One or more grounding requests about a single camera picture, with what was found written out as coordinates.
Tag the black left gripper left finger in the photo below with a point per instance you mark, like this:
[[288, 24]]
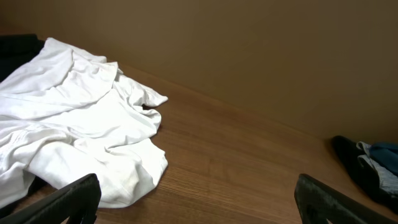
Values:
[[74, 203]]

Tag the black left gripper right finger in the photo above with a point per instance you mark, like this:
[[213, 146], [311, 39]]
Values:
[[319, 203]]

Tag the white t-shirt black print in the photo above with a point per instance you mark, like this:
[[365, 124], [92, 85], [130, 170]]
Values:
[[68, 113]]

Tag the black folded garment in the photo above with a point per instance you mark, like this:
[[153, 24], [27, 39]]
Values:
[[361, 172]]

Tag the blue folded garment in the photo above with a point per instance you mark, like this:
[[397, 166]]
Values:
[[385, 154]]

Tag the black polo shirt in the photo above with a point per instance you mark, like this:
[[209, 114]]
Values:
[[17, 50]]

